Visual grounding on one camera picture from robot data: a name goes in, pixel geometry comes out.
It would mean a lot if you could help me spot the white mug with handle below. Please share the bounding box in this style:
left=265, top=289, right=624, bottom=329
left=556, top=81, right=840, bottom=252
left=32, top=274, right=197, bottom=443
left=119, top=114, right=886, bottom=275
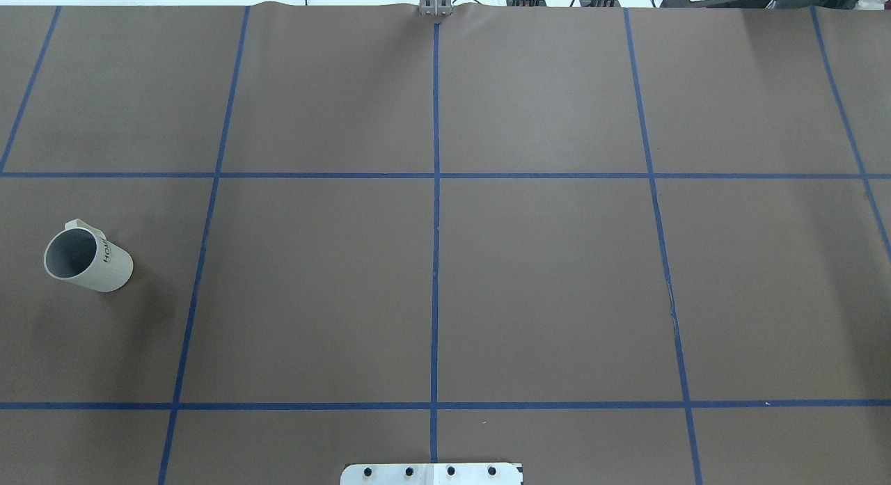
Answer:
left=42, top=219, right=134, bottom=294

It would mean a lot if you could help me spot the aluminium frame post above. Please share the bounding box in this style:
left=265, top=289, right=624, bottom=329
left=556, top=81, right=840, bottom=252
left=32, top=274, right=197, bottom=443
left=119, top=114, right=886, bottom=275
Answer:
left=419, top=0, right=454, bottom=17

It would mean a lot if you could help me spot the white column with base plate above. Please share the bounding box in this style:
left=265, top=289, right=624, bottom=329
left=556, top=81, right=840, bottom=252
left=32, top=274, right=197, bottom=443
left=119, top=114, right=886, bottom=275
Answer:
left=340, top=462, right=524, bottom=484

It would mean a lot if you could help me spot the brown paper table cover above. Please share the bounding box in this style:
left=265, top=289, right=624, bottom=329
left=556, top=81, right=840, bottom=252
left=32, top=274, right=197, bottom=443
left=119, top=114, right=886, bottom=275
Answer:
left=2, top=3, right=889, bottom=484

